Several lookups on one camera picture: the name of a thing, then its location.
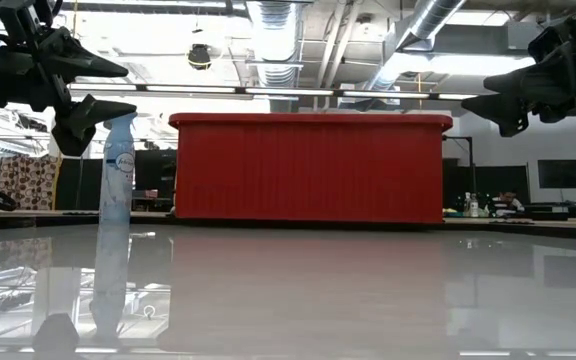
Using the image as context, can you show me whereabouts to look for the long light bar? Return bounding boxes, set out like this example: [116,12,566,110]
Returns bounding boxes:
[67,82,479,104]

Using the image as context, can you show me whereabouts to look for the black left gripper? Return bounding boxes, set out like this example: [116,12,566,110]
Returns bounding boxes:
[0,0,138,158]

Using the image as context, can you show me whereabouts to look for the black thin stand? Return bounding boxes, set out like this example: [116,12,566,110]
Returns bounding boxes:
[442,134,475,194]

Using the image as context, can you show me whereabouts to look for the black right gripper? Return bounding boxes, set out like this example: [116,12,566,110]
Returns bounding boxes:
[461,9,576,139]

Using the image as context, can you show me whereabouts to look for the black display panel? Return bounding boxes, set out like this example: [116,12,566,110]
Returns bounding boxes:
[56,158,104,211]

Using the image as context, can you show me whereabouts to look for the wide silver ventilation duct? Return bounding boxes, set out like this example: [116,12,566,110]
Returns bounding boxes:
[245,0,303,114]

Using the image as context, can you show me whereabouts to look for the floral patterned cloth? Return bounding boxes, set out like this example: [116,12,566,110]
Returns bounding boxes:
[0,154,63,211]

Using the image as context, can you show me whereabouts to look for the narrow silver ventilation duct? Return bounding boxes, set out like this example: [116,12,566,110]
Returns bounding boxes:
[362,0,469,94]

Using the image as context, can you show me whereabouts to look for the black wall monitor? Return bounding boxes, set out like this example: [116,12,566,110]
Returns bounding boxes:
[537,158,576,190]

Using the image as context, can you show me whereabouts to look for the red plastic bin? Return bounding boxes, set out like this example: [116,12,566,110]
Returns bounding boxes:
[168,112,454,225]

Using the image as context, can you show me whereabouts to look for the small clear bottle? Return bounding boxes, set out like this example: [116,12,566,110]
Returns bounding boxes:
[462,192,480,219]

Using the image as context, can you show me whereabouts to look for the black hanging cable reel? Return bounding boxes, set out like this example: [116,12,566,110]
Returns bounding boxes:
[186,43,213,71]

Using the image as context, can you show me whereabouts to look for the black partition panel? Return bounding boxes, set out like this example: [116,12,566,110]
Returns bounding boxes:
[442,164,530,211]

